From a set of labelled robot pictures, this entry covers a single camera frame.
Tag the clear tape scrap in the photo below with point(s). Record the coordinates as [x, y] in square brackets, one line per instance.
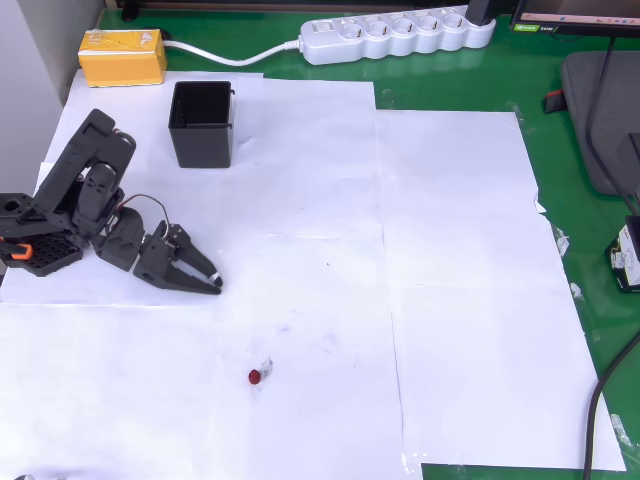
[620, 430]
[577, 292]
[562, 242]

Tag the white power strip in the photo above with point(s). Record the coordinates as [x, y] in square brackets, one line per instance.
[400, 45]

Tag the small red plastic cap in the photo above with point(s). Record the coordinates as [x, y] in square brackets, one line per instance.
[254, 377]

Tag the black square cup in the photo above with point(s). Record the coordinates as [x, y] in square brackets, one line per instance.
[205, 145]

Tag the gray laptop sleeve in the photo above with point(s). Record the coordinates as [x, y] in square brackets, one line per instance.
[580, 100]

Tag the clear tape piece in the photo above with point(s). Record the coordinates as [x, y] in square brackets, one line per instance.
[266, 367]

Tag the red black small tag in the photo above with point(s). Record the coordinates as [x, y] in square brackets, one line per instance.
[554, 104]

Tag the black display screen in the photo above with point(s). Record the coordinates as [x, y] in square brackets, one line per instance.
[600, 10]

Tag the orange black clamp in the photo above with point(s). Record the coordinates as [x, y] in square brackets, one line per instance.
[20, 251]

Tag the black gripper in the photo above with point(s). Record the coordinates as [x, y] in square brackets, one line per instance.
[161, 254]

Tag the small device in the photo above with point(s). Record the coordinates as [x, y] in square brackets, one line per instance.
[627, 265]

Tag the black plug adapter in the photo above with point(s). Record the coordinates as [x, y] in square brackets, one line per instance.
[480, 10]

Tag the yellow cardboard box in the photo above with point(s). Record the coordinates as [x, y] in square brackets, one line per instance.
[122, 65]

